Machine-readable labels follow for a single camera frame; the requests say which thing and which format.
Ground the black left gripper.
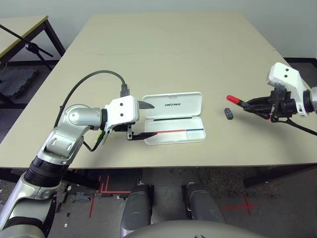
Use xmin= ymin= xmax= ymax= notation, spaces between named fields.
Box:
xmin=113 ymin=100 xmax=159 ymax=142

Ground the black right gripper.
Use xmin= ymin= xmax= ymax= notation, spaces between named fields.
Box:
xmin=244 ymin=85 xmax=298 ymax=122

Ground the black marker with red cap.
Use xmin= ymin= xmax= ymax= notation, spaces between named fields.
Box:
xmin=226 ymin=95 xmax=270 ymax=120

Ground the dark patterned eraser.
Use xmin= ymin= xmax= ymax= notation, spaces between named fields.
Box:
xmin=224 ymin=107 xmax=235 ymax=121

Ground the white plastic pencil case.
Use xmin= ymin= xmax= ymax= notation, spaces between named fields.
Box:
xmin=142 ymin=92 xmax=207 ymax=145

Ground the green highlighter pen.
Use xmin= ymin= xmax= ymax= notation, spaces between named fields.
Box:
xmin=96 ymin=130 xmax=107 ymax=146

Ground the black table foot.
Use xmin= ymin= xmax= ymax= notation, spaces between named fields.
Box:
xmin=244 ymin=168 xmax=317 ymax=188

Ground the grey robot left leg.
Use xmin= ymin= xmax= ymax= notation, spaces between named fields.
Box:
xmin=122 ymin=184 xmax=152 ymax=231

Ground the grey robot leg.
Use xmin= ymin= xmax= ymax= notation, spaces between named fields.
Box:
xmin=122 ymin=184 xmax=152 ymax=231
xmin=185 ymin=182 xmax=226 ymax=224

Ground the grey robot right leg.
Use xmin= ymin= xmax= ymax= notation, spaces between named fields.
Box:
xmin=185 ymin=182 xmax=226 ymax=224

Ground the grey robot torso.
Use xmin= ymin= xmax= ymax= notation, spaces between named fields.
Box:
xmin=121 ymin=220 xmax=268 ymax=238

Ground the dark foam floor mat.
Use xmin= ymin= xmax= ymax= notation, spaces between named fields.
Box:
xmin=0 ymin=66 xmax=40 ymax=99

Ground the black tripod stand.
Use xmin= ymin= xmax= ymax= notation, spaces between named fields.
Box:
xmin=0 ymin=24 xmax=54 ymax=70

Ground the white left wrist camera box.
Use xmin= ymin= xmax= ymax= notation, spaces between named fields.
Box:
xmin=104 ymin=95 xmax=141 ymax=136

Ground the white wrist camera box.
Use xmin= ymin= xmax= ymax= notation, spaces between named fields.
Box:
xmin=104 ymin=95 xmax=141 ymax=136
xmin=266 ymin=62 xmax=310 ymax=117

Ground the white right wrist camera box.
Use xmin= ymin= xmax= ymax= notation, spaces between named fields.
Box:
xmin=266 ymin=62 xmax=310 ymax=117

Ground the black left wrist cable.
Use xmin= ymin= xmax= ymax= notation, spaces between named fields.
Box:
xmin=60 ymin=70 xmax=129 ymax=152

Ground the beige side table black frame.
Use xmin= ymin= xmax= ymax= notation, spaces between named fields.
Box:
xmin=0 ymin=15 xmax=66 ymax=72

